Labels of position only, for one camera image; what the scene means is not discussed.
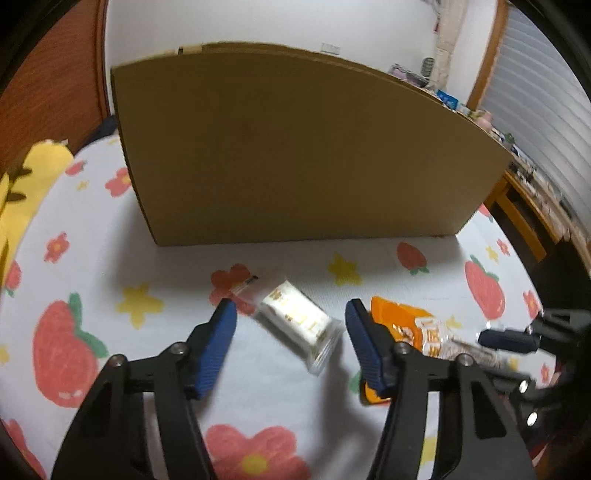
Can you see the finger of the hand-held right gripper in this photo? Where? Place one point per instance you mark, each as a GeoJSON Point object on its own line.
{"type": "Point", "coordinates": [505, 340]}
{"type": "Point", "coordinates": [545, 392]}

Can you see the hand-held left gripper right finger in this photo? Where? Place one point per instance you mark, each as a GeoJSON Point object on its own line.
{"type": "Point", "coordinates": [367, 346]}

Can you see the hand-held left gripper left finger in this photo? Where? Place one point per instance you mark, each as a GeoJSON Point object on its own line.
{"type": "Point", "coordinates": [214, 350]}

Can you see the orange clear biscuit packet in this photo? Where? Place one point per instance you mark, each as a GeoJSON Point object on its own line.
{"type": "Point", "coordinates": [406, 323]}

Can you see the white cake clear packet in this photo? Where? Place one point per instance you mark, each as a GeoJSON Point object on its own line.
{"type": "Point", "coordinates": [295, 318]}

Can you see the brown cardboard box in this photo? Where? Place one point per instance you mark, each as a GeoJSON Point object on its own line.
{"type": "Point", "coordinates": [300, 152]}

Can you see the fruit flower printed bedsheet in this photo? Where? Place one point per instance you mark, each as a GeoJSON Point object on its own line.
{"type": "Point", "coordinates": [161, 277]}

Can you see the yellow plush toy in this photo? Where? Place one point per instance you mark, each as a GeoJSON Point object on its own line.
{"type": "Point", "coordinates": [25, 194]}

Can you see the blue box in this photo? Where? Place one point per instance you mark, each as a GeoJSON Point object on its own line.
{"type": "Point", "coordinates": [446, 98]}

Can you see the grey window blind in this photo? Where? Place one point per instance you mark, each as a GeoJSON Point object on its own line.
{"type": "Point", "coordinates": [535, 92]}

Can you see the purple patterned pouch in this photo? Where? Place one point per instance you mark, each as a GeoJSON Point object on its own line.
{"type": "Point", "coordinates": [400, 71]}

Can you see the small desk fan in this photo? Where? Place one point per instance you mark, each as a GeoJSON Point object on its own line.
{"type": "Point", "coordinates": [428, 67]}

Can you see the beige curtain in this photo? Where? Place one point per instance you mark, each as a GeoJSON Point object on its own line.
{"type": "Point", "coordinates": [447, 41]}

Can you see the wooden louvred wardrobe door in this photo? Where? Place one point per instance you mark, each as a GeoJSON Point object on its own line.
{"type": "Point", "coordinates": [51, 78]}

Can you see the wooden window frame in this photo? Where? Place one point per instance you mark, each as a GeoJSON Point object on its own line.
{"type": "Point", "coordinates": [487, 55]}

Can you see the white wall socket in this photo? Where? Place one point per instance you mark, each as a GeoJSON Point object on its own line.
{"type": "Point", "coordinates": [330, 48]}

